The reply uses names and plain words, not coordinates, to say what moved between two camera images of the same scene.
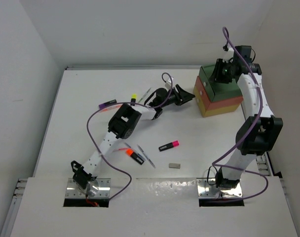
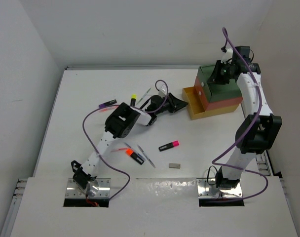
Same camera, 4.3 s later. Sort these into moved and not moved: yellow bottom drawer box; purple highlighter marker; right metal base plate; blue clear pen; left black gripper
Moved: yellow bottom drawer box; left black gripper
Not moved: right metal base plate; purple highlighter marker; blue clear pen
